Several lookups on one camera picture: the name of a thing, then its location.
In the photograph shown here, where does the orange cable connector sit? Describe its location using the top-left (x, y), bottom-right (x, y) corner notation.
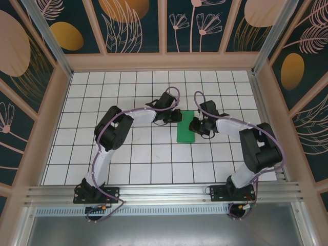
top-left (86, 203), bottom-right (112, 215)
top-left (237, 203), bottom-right (257, 213)

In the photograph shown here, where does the slotted grey cable duct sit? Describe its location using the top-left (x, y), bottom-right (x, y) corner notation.
top-left (35, 203), bottom-right (231, 217)

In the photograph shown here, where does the grey metal sheet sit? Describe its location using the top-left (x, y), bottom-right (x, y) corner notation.
top-left (25, 204), bottom-right (316, 246)

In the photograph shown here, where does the long aluminium mounting rail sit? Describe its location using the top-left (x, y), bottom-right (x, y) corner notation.
top-left (24, 181), bottom-right (307, 207)

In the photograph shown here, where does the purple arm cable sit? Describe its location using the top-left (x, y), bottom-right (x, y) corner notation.
top-left (193, 90), bottom-right (286, 221)
top-left (92, 87), bottom-right (181, 223)

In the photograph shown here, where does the aluminium frame post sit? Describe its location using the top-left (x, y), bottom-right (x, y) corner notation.
top-left (252, 0), bottom-right (299, 75)
top-left (20, 0), bottom-right (74, 77)

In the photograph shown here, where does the aluminium side rail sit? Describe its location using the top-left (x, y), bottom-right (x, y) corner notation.
top-left (247, 70), bottom-right (286, 181)

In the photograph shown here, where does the green cloth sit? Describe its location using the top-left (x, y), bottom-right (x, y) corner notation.
top-left (176, 110), bottom-right (197, 144)

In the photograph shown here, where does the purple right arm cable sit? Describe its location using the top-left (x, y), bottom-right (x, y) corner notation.
top-left (193, 90), bottom-right (286, 221)

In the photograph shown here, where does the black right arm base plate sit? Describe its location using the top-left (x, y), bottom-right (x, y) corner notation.
top-left (209, 184), bottom-right (257, 202)

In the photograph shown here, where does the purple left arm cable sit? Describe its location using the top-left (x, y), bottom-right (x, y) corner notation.
top-left (92, 87), bottom-right (181, 223)

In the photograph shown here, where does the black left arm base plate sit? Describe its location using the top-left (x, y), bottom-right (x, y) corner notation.
top-left (73, 186), bottom-right (120, 204)

